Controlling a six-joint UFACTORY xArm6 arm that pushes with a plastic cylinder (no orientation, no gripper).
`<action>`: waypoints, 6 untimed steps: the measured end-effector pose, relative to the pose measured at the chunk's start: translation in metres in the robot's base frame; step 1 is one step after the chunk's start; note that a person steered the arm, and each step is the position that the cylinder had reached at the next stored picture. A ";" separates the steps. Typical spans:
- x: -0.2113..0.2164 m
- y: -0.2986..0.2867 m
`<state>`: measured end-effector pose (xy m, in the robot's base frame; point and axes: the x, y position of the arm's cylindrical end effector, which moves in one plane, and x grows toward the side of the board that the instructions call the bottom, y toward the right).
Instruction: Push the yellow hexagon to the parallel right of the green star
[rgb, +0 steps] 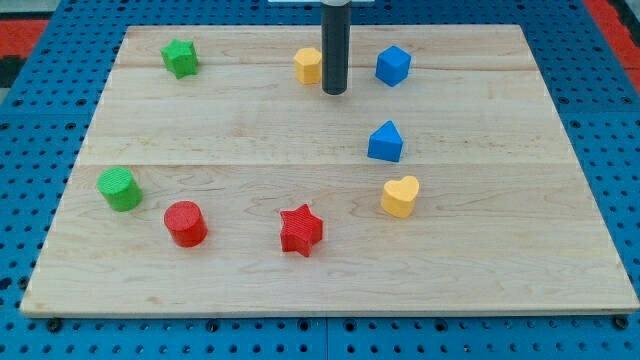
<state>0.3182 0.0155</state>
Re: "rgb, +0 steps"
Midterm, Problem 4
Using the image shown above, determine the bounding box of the red cylinder block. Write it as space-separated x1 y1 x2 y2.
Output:
164 201 208 248

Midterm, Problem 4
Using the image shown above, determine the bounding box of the blue triangle block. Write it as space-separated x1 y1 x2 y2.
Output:
367 120 404 162

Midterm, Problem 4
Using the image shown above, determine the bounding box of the green star block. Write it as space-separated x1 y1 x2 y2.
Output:
160 39 198 79

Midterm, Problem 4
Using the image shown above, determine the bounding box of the blue cube block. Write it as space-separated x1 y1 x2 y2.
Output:
375 45 412 87

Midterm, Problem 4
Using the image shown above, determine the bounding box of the green cylinder block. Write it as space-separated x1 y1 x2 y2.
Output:
97 167 143 212

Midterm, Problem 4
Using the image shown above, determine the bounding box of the yellow heart block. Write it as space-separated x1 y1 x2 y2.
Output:
380 176 420 218

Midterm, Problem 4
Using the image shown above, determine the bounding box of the light wooden board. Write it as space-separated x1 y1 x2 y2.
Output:
20 25 639 318

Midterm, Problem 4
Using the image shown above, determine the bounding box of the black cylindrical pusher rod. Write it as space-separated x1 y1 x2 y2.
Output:
321 0 351 95

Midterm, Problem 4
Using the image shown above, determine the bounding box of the yellow hexagon block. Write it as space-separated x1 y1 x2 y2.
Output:
294 48 322 85

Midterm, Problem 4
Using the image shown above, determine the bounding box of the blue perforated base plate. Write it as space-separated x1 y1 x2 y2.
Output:
1 1 639 359

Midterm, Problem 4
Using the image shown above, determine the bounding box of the red star block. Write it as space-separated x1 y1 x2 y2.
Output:
280 204 323 257

